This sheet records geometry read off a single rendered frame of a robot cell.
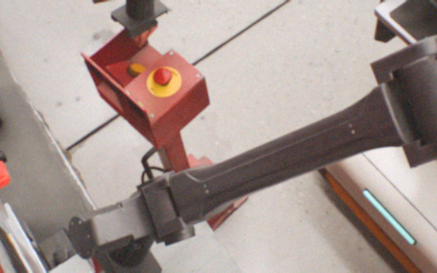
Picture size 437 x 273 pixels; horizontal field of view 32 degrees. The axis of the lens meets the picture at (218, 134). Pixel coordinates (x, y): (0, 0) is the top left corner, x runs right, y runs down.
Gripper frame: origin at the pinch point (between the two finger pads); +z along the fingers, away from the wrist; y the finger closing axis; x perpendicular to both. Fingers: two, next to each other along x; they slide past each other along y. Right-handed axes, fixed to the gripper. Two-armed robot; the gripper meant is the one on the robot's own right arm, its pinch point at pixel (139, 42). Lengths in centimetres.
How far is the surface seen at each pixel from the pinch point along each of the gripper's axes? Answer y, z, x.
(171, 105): 4.1, 3.3, 15.1
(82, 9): -42, 73, -77
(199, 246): 29, -13, 48
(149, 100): 6.4, 3.9, 11.1
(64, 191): 33.7, 1.2, 18.9
